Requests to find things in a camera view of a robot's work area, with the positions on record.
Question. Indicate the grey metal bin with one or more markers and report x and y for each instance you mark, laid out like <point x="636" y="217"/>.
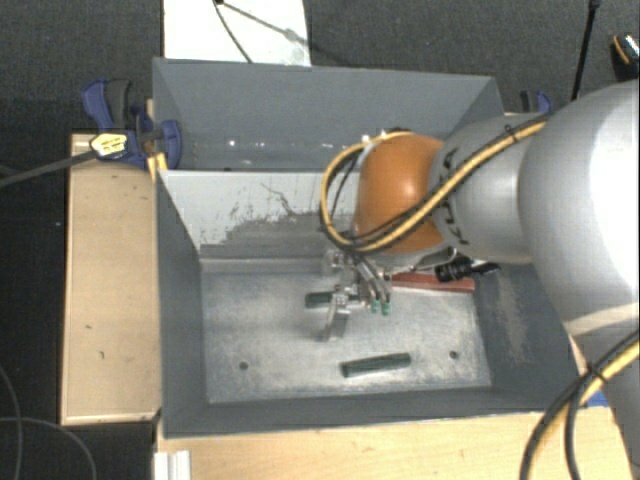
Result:
<point x="270" y="328"/>

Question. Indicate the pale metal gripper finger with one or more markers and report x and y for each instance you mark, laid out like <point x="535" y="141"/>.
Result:
<point x="327" y="320"/>
<point x="341" y="325"/>

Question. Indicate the dark green flat block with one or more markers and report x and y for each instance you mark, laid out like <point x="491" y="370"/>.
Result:
<point x="376" y="364"/>
<point x="317" y="299"/>

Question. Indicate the red-brown flat block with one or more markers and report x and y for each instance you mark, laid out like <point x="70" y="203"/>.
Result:
<point x="425" y="283"/>

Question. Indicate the black cylinder on white bracket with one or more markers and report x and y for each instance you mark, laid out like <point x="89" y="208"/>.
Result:
<point x="452" y="271"/>

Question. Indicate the pale wood flat board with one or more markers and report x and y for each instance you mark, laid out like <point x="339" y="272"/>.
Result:
<point x="112" y="278"/>

